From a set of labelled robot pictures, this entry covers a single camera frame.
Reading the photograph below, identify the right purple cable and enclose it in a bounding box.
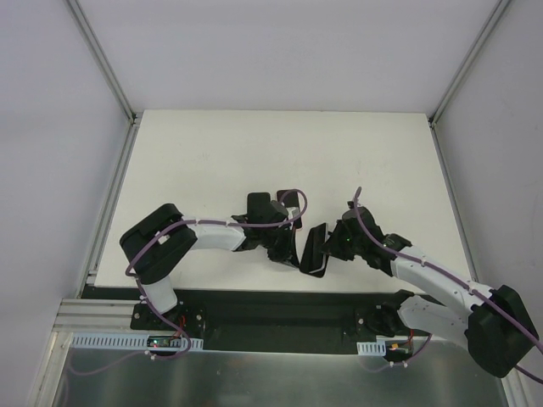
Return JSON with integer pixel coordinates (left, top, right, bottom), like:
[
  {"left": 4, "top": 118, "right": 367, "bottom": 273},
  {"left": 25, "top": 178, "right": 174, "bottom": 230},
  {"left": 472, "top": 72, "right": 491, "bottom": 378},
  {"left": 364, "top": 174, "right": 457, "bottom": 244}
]
[{"left": 348, "top": 186, "right": 543, "bottom": 381}]

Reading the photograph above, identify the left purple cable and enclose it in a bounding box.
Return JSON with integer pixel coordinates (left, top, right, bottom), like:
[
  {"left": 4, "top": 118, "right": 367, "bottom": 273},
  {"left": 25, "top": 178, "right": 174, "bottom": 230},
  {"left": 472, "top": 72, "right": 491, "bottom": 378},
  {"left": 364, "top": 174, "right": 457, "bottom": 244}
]
[{"left": 67, "top": 188, "right": 309, "bottom": 376}]

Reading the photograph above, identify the light blue phone face-down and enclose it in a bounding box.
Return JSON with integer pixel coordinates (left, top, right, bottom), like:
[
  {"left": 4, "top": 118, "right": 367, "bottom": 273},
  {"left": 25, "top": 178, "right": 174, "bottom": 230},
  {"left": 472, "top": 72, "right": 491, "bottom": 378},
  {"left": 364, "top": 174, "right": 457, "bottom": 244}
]
[{"left": 311, "top": 254, "right": 329, "bottom": 275}]

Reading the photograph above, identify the left aluminium frame post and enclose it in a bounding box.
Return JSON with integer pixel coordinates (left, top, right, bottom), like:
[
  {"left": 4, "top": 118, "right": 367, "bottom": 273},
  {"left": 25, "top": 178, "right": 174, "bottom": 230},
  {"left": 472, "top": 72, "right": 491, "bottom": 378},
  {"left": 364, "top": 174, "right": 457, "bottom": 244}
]
[{"left": 63, "top": 0, "right": 137, "bottom": 124}]

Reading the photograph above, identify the left white cable duct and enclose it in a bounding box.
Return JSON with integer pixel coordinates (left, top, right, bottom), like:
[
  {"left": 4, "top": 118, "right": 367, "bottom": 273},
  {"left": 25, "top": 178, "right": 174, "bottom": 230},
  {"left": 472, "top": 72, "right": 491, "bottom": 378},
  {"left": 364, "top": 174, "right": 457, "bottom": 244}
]
[{"left": 71, "top": 332, "right": 204, "bottom": 352}]

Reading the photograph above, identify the purple cable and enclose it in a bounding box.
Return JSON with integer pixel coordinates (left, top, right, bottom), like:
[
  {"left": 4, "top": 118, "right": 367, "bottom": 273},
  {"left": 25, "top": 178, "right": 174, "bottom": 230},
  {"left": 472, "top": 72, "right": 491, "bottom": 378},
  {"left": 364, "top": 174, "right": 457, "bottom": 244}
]
[
  {"left": 348, "top": 186, "right": 543, "bottom": 381},
  {"left": 67, "top": 188, "right": 309, "bottom": 376}
]

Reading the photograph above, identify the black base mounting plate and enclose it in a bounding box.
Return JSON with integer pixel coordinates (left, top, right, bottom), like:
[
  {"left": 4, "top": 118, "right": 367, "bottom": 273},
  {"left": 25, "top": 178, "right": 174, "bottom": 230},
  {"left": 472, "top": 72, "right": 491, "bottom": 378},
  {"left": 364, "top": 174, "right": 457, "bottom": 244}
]
[{"left": 82, "top": 287, "right": 409, "bottom": 354}]

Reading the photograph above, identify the right aluminium frame post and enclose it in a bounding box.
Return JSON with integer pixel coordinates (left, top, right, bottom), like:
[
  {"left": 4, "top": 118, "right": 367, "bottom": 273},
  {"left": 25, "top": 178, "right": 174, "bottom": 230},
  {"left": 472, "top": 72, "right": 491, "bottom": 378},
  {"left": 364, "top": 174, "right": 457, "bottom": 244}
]
[{"left": 428, "top": 0, "right": 514, "bottom": 129}]

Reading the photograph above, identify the blue phone black screen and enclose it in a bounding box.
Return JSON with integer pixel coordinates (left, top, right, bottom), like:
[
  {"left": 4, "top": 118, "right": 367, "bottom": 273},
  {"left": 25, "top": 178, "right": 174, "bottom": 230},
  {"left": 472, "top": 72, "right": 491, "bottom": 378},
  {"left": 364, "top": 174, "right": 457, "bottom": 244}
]
[{"left": 277, "top": 189, "right": 303, "bottom": 230}]

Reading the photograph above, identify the black phone case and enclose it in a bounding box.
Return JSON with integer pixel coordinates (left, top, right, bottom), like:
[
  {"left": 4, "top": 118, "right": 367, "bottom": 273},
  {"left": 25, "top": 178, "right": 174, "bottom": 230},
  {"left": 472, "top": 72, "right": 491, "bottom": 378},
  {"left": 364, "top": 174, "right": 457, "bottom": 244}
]
[
  {"left": 246, "top": 192, "right": 271, "bottom": 224},
  {"left": 299, "top": 223, "right": 328, "bottom": 278}
]

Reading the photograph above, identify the right white cable duct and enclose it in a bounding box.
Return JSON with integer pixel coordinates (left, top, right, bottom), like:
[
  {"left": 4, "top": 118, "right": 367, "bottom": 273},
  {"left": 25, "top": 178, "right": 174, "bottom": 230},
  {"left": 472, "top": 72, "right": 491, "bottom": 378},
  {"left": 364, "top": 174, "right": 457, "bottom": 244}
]
[{"left": 356, "top": 340, "right": 387, "bottom": 357}]

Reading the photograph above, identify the white cable duct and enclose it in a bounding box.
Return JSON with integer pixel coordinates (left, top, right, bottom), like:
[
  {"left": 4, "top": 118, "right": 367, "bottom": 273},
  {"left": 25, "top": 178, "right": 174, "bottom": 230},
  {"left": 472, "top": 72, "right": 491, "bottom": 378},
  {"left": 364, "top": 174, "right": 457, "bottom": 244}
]
[
  {"left": 71, "top": 332, "right": 204, "bottom": 352},
  {"left": 356, "top": 340, "right": 387, "bottom": 357}
]

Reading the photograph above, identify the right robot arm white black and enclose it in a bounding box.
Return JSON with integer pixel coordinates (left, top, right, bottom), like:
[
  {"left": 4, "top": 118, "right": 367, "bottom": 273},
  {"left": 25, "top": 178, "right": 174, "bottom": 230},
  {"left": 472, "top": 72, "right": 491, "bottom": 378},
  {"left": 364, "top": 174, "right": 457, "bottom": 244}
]
[{"left": 322, "top": 207, "right": 542, "bottom": 378}]

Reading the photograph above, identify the aluminium frame post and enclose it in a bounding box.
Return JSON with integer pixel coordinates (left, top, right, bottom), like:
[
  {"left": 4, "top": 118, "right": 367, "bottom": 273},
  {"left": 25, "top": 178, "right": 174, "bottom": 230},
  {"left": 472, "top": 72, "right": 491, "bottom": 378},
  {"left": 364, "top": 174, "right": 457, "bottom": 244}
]
[
  {"left": 63, "top": 0, "right": 137, "bottom": 124},
  {"left": 428, "top": 0, "right": 514, "bottom": 129}
]

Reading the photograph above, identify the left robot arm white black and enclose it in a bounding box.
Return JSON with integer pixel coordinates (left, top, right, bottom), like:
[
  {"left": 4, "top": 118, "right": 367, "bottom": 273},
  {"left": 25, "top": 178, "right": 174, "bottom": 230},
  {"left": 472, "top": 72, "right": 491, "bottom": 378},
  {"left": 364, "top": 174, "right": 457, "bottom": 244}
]
[{"left": 120, "top": 189, "right": 307, "bottom": 330}]

